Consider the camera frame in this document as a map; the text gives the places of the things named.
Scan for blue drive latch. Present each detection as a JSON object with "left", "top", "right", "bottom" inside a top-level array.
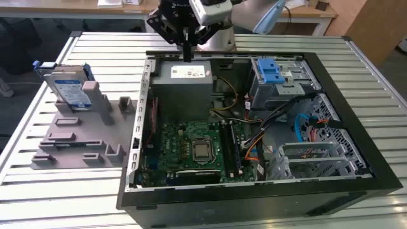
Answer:
[{"left": 258, "top": 58, "right": 286, "bottom": 84}]

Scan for grey power supply unit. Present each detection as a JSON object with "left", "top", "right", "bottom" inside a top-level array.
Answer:
[{"left": 150, "top": 60, "right": 215, "bottom": 122}]

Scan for black RAM slot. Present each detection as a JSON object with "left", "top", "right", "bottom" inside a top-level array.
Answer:
[{"left": 219, "top": 120, "right": 235, "bottom": 178}]

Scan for black open PC case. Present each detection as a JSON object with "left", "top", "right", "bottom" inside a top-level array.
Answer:
[{"left": 115, "top": 50, "right": 405, "bottom": 229}]

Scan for silver CPU in socket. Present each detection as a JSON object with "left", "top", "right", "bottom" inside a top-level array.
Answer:
[{"left": 190, "top": 137, "right": 215, "bottom": 165}]

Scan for black graphics card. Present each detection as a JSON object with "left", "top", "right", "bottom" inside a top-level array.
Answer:
[{"left": 174, "top": 168, "right": 222, "bottom": 186}]

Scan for hard disk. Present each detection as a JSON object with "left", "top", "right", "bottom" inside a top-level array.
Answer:
[{"left": 33, "top": 61, "right": 97, "bottom": 112}]

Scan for yellow power wires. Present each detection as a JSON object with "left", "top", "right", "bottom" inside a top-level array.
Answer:
[{"left": 211, "top": 76, "right": 239, "bottom": 112}]

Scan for orange data wire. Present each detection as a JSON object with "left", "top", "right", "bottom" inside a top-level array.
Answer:
[{"left": 307, "top": 119, "right": 329, "bottom": 144}]

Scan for green RAM stick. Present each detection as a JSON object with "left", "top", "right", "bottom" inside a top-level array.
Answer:
[{"left": 54, "top": 142, "right": 99, "bottom": 147}]

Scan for grey parts rack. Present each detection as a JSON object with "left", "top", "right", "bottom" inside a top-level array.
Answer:
[{"left": 30, "top": 81, "right": 139, "bottom": 170}]

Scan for wooden desk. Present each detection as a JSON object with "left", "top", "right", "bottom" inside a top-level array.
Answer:
[{"left": 0, "top": 0, "right": 339, "bottom": 36}]

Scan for black wire bundle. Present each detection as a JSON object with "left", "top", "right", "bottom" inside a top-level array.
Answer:
[{"left": 245, "top": 92, "right": 322, "bottom": 148}]

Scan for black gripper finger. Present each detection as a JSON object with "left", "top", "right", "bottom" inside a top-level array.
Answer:
[
  {"left": 189, "top": 22, "right": 223, "bottom": 63},
  {"left": 147, "top": 9, "right": 190, "bottom": 63}
]

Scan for metal optical drive cage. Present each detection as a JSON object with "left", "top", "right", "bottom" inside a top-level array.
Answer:
[{"left": 247, "top": 57, "right": 322, "bottom": 110}]

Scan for metal disk bay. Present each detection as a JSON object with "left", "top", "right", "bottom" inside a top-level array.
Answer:
[{"left": 267, "top": 140, "right": 373, "bottom": 181}]

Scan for blue data wire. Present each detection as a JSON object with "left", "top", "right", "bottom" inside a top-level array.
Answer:
[{"left": 294, "top": 114, "right": 311, "bottom": 144}]

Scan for orange yellow wire bundle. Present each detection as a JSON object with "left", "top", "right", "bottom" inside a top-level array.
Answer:
[{"left": 243, "top": 133, "right": 269, "bottom": 163}]

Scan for green motherboard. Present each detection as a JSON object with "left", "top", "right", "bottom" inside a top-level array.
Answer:
[{"left": 139, "top": 120, "right": 258, "bottom": 187}]

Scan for white box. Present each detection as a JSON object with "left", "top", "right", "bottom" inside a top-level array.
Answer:
[{"left": 97, "top": 0, "right": 123, "bottom": 9}]

